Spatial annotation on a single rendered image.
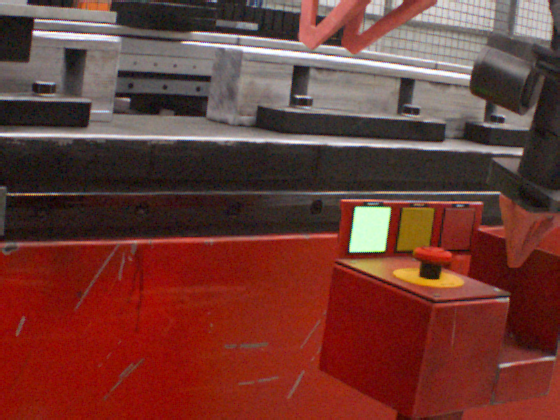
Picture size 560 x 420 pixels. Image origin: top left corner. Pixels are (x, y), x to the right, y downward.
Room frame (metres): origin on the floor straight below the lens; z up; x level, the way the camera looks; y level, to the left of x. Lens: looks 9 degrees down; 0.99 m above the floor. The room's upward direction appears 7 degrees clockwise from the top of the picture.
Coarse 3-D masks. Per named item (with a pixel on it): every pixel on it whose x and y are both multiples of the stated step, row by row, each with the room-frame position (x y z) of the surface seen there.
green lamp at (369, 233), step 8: (360, 208) 1.06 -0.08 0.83; (368, 208) 1.06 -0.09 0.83; (376, 208) 1.07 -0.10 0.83; (384, 208) 1.08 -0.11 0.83; (360, 216) 1.06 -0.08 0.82; (368, 216) 1.06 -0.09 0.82; (376, 216) 1.07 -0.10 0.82; (384, 216) 1.08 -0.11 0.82; (360, 224) 1.06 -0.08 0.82; (368, 224) 1.07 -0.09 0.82; (376, 224) 1.07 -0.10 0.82; (384, 224) 1.08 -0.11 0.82; (352, 232) 1.06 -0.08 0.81; (360, 232) 1.06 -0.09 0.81; (368, 232) 1.07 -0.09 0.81; (376, 232) 1.07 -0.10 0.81; (384, 232) 1.08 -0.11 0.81; (352, 240) 1.06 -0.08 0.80; (360, 240) 1.06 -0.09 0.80; (368, 240) 1.07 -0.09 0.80; (376, 240) 1.07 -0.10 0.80; (384, 240) 1.08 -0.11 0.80; (352, 248) 1.06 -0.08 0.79; (360, 248) 1.06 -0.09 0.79; (368, 248) 1.07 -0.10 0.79; (376, 248) 1.07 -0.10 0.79
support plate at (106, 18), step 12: (0, 12) 0.83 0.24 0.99; (12, 12) 0.83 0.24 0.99; (24, 12) 0.84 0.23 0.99; (36, 12) 0.85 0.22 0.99; (48, 12) 0.86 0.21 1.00; (60, 12) 0.86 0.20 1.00; (72, 12) 0.87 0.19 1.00; (84, 12) 0.88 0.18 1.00; (96, 12) 0.89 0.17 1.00; (108, 12) 0.89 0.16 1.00
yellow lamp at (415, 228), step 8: (408, 208) 1.09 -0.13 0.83; (408, 216) 1.09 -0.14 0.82; (416, 216) 1.10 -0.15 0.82; (424, 216) 1.11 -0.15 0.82; (432, 216) 1.11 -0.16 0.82; (400, 224) 1.09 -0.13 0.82; (408, 224) 1.10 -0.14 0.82; (416, 224) 1.10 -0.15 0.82; (424, 224) 1.11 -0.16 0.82; (400, 232) 1.09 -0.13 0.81; (408, 232) 1.10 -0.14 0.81; (416, 232) 1.10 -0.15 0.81; (424, 232) 1.11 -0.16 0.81; (400, 240) 1.09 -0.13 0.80; (408, 240) 1.10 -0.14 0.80; (416, 240) 1.10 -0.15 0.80; (424, 240) 1.11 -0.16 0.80; (400, 248) 1.09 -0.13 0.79; (408, 248) 1.10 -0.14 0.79; (416, 248) 1.10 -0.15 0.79
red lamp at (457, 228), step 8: (448, 216) 1.13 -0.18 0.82; (456, 216) 1.13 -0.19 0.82; (464, 216) 1.14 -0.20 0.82; (472, 216) 1.15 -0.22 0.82; (448, 224) 1.13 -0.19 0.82; (456, 224) 1.14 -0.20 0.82; (464, 224) 1.14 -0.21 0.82; (472, 224) 1.15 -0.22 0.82; (448, 232) 1.13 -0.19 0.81; (456, 232) 1.14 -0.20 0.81; (464, 232) 1.14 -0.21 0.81; (448, 240) 1.13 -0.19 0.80; (456, 240) 1.14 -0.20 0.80; (464, 240) 1.14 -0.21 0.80; (448, 248) 1.13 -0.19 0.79; (456, 248) 1.14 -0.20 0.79; (464, 248) 1.15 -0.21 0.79
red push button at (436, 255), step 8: (424, 248) 1.01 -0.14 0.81; (432, 248) 1.01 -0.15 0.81; (440, 248) 1.01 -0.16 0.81; (416, 256) 1.00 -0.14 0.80; (424, 256) 0.99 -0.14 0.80; (432, 256) 0.99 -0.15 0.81; (440, 256) 0.99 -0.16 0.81; (448, 256) 1.00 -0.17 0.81; (424, 264) 1.00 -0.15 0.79; (432, 264) 0.99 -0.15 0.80; (440, 264) 0.99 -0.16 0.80; (424, 272) 1.00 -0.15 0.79; (432, 272) 1.00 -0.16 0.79; (440, 272) 1.00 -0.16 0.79
